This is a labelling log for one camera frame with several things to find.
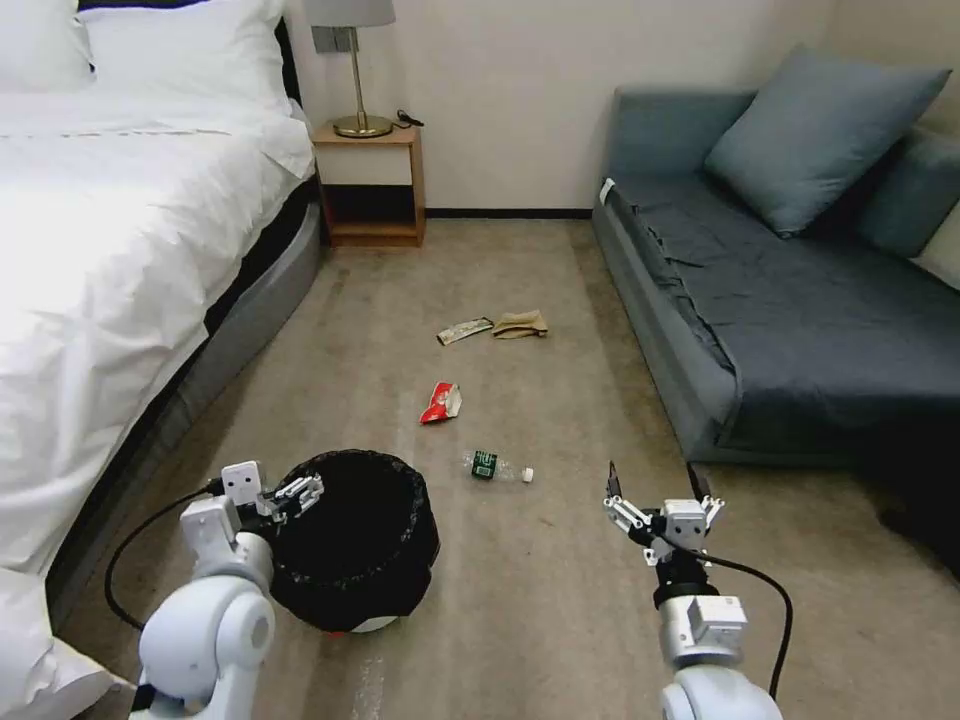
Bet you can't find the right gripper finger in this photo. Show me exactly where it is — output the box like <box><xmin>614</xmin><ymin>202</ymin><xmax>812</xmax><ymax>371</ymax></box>
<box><xmin>602</xmin><ymin>460</ymin><xmax>666</xmax><ymax>553</ymax></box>
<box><xmin>686</xmin><ymin>464</ymin><xmax>727</xmax><ymax>535</ymax></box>

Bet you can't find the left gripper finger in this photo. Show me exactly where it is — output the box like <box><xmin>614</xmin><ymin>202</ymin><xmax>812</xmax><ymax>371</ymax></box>
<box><xmin>275</xmin><ymin>473</ymin><xmax>326</xmax><ymax>506</ymax></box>
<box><xmin>259</xmin><ymin>491</ymin><xmax>310</xmax><ymax>530</ymax></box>

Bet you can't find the trash bin with black bag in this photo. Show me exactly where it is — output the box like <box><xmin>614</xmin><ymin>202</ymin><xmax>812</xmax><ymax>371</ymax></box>
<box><xmin>265</xmin><ymin>449</ymin><xmax>442</xmax><ymax>638</ymax></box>

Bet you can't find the clear plastic bottle green label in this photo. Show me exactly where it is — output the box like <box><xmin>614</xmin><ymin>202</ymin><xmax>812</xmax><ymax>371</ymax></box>
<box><xmin>461</xmin><ymin>449</ymin><xmax>536</xmax><ymax>486</ymax></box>

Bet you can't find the red crumpled snack wrapper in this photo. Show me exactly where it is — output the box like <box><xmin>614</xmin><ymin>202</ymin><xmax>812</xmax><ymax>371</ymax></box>
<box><xmin>418</xmin><ymin>380</ymin><xmax>463</xmax><ymax>427</ymax></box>

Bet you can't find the grey bed base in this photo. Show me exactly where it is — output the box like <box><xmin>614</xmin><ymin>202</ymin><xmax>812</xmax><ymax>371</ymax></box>
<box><xmin>44</xmin><ymin>179</ymin><xmax>325</xmax><ymax>609</ymax></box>

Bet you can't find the grey-blue sofa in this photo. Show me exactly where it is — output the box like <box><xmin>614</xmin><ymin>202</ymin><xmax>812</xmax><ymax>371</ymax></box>
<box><xmin>591</xmin><ymin>85</ymin><xmax>960</xmax><ymax>472</ymax></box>

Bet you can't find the dark grey sofa cover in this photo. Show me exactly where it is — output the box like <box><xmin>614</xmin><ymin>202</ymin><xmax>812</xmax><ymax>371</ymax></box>
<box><xmin>608</xmin><ymin>172</ymin><xmax>960</xmax><ymax>453</ymax></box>

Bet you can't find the crumpled brown paper napkin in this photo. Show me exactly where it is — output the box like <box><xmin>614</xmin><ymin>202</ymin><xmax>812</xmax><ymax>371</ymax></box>
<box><xmin>491</xmin><ymin>309</ymin><xmax>552</xmax><ymax>341</ymax></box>

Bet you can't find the white printed snack wrapper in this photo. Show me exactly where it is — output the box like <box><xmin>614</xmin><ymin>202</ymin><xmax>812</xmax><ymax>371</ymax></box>
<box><xmin>436</xmin><ymin>317</ymin><xmax>496</xmax><ymax>347</ymax></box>

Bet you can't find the white bed duvet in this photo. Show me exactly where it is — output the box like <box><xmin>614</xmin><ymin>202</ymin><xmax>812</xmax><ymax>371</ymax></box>
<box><xmin>0</xmin><ymin>88</ymin><xmax>316</xmax><ymax>720</ymax></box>

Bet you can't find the white cushion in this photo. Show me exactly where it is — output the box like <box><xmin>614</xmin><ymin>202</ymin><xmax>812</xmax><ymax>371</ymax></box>
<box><xmin>909</xmin><ymin>223</ymin><xmax>960</xmax><ymax>292</ymax></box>

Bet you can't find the wooden nightstand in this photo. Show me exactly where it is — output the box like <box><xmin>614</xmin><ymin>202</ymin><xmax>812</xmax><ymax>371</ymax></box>
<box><xmin>310</xmin><ymin>122</ymin><xmax>428</xmax><ymax>250</ymax></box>

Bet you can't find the small blue cushion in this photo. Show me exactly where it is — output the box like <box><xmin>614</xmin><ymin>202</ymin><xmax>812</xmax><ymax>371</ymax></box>
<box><xmin>853</xmin><ymin>129</ymin><xmax>960</xmax><ymax>261</ymax></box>

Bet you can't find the large blue cushion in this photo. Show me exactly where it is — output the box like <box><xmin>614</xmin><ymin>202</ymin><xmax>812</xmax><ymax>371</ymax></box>
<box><xmin>702</xmin><ymin>43</ymin><xmax>954</xmax><ymax>241</ymax></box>

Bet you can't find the brass table lamp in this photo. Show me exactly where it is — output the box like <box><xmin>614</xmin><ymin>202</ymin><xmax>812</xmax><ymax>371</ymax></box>
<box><xmin>304</xmin><ymin>0</ymin><xmax>397</xmax><ymax>139</ymax></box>

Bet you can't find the black headboard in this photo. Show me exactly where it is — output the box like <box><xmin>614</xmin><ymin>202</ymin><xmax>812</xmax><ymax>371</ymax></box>
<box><xmin>272</xmin><ymin>13</ymin><xmax>304</xmax><ymax>110</ymax></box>

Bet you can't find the large white pillow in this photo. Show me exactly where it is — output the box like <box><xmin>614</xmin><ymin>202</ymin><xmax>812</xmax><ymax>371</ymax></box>
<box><xmin>77</xmin><ymin>0</ymin><xmax>295</xmax><ymax>120</ymax></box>

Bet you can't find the small white pillow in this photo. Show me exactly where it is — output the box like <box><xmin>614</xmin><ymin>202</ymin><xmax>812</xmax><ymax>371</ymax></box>
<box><xmin>0</xmin><ymin>0</ymin><xmax>96</xmax><ymax>95</ymax></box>

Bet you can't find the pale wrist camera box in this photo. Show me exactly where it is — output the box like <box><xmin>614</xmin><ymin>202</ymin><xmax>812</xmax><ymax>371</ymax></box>
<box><xmin>221</xmin><ymin>460</ymin><xmax>265</xmax><ymax>505</ymax></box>
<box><xmin>662</xmin><ymin>499</ymin><xmax>711</xmax><ymax>555</ymax></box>

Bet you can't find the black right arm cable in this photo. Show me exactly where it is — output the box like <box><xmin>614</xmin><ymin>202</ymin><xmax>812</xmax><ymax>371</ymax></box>
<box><xmin>703</xmin><ymin>549</ymin><xmax>795</xmax><ymax>700</ymax></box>

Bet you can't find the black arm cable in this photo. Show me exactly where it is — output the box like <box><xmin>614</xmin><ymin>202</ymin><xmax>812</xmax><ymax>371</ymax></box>
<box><xmin>703</xmin><ymin>549</ymin><xmax>795</xmax><ymax>700</ymax></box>
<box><xmin>104</xmin><ymin>483</ymin><xmax>226</xmax><ymax>633</ymax></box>

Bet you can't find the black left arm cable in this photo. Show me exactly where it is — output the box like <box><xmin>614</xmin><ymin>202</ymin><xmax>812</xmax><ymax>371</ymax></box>
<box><xmin>104</xmin><ymin>483</ymin><xmax>226</xmax><ymax>633</ymax></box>

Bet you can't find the grey wall switch panel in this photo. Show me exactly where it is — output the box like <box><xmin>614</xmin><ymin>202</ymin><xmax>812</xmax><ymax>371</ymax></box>
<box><xmin>312</xmin><ymin>25</ymin><xmax>361</xmax><ymax>56</ymax></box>

